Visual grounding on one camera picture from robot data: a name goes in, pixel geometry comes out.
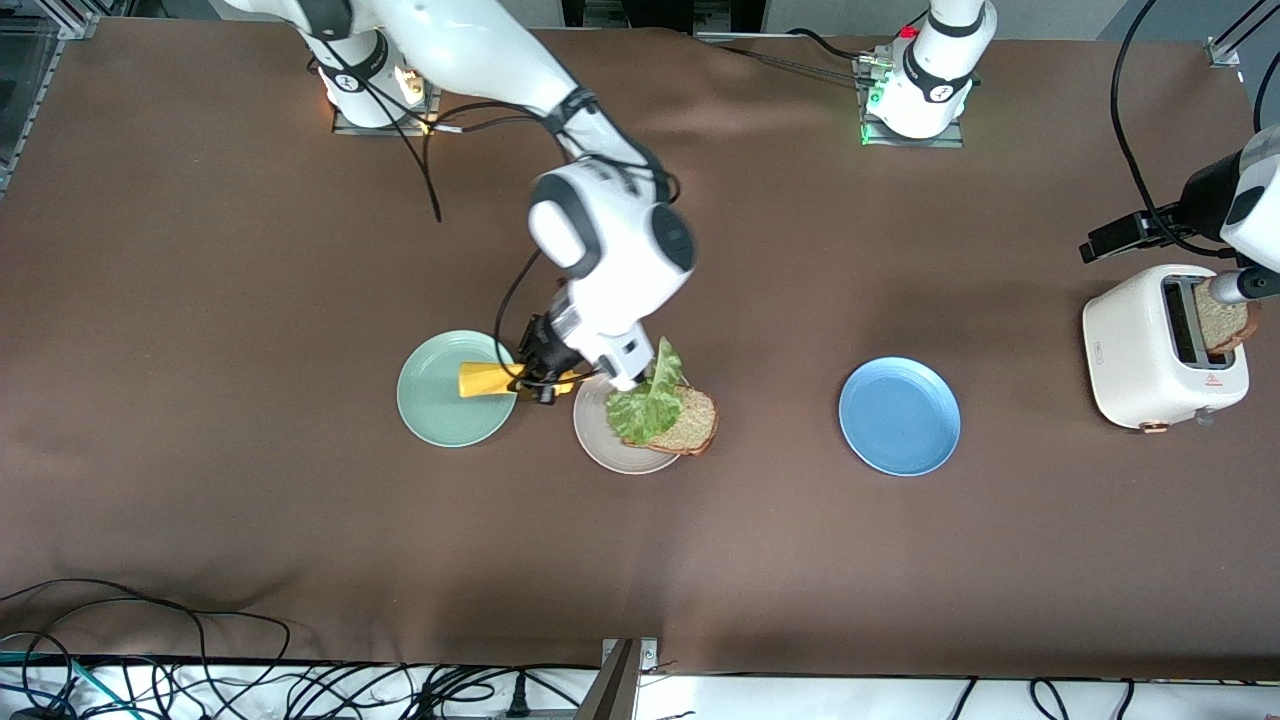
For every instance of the white toaster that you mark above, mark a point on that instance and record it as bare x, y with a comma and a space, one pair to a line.
1130, 350

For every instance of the brown table cloth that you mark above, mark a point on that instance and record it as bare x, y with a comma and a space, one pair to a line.
800, 560

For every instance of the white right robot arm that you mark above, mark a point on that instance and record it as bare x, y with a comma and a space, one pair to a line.
610, 240

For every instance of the beige plate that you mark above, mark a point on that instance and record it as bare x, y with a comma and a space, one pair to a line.
592, 430

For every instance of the aluminium frame profile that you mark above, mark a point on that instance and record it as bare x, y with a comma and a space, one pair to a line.
1222, 50
75, 20

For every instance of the green lettuce leaf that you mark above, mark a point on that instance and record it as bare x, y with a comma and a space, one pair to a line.
645, 410

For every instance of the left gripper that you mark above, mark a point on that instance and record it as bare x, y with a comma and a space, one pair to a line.
1204, 205

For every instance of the grey metal camera post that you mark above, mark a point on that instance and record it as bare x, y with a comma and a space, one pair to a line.
615, 690

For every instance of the black equipment box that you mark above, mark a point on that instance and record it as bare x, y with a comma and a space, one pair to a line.
660, 12

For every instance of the blue plate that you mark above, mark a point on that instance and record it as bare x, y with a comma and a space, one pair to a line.
900, 415

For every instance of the yellow mustard squeeze bottle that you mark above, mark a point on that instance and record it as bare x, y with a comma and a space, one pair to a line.
485, 380

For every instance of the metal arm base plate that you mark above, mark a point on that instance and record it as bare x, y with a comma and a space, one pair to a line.
380, 130
910, 142

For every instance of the brown bread slice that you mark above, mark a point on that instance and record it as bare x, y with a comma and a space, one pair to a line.
1222, 325
692, 420

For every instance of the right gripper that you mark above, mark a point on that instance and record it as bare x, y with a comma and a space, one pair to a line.
545, 349

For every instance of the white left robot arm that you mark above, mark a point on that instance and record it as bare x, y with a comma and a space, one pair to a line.
935, 70

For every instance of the black power plug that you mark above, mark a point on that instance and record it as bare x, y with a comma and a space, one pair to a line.
517, 700

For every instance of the mint green plate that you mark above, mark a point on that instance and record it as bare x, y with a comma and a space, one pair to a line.
430, 400

